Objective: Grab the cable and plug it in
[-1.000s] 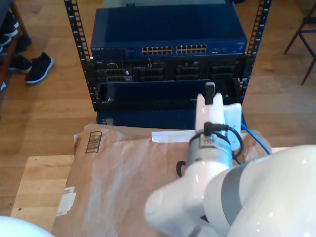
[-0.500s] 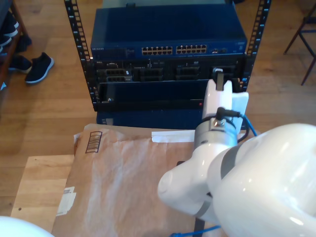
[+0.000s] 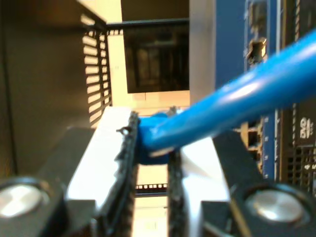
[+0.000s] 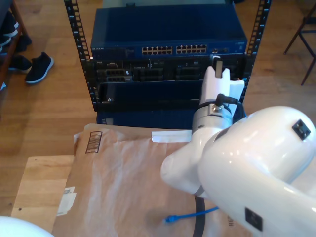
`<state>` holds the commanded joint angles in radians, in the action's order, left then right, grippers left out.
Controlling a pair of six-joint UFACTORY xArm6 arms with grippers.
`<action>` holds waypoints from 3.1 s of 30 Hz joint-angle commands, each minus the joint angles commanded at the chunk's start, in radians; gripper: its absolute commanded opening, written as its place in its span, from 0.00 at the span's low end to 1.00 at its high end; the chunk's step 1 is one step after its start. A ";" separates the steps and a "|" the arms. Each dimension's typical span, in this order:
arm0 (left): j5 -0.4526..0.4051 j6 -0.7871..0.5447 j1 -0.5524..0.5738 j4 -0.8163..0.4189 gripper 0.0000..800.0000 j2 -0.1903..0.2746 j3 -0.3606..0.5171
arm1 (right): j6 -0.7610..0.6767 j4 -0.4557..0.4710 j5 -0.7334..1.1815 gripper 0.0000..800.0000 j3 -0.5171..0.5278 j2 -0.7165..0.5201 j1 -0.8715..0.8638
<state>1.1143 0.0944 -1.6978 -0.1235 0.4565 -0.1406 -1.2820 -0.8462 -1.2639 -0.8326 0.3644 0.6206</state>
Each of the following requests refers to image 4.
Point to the black rack server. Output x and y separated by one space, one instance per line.
148 64

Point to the brown paper mailer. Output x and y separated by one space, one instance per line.
111 185

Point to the wooden shoe rack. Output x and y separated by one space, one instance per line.
21 24

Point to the black rack tray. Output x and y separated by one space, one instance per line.
160 93

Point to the white label sticker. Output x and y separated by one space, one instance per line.
66 201

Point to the black server rack frame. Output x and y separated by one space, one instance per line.
76 37

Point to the dark metal chair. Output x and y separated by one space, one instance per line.
300 32

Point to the blue network switch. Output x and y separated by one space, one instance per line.
168 27

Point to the white paper tape strip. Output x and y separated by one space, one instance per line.
170 136

